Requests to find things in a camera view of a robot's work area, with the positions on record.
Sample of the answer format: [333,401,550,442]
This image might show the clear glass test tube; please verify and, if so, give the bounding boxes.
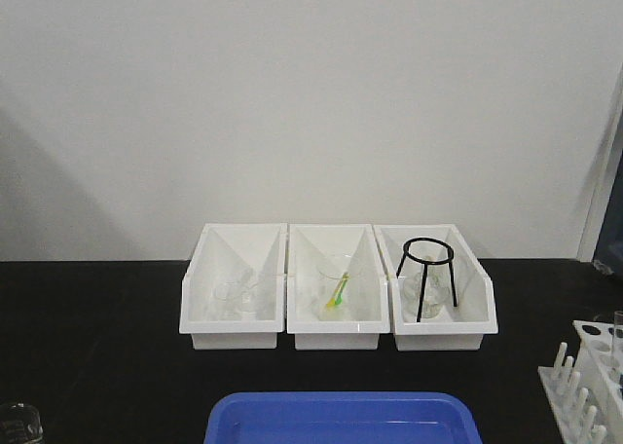
[611,310,623,384]

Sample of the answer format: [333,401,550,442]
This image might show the white test tube rack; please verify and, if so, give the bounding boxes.
[537,320,622,443]

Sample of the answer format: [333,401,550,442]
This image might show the grey-blue pegboard drying rack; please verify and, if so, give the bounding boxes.
[593,134,622,277]

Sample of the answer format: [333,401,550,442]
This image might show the beaker in middle bin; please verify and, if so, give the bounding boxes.
[315,253,363,321]

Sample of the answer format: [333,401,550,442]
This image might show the middle white storage bin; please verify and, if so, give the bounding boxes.
[286,224,390,351]

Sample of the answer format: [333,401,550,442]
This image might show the white storage bin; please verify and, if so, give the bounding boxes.
[373,224,498,352]
[286,224,390,351]
[179,223,288,351]

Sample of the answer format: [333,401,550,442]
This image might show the yellow green plastic spoons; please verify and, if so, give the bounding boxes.
[325,272,349,309]

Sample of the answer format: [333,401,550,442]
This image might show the left white storage bin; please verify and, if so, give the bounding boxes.
[179,223,288,351]

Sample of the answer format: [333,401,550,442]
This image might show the glassware in left bin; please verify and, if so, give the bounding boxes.
[209,269,260,320]

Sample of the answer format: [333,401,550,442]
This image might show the glass flask in right bin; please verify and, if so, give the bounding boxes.
[399,255,450,322]

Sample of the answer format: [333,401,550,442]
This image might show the right white storage bin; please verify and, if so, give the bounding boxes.
[373,224,498,352]

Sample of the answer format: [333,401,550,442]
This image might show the blue plastic tray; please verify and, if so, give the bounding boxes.
[204,391,482,443]

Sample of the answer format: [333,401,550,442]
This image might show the clear glass beaker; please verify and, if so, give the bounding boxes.
[1,402,45,444]

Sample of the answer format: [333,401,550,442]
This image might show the black wire tripod stand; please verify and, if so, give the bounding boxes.
[395,237,458,323]

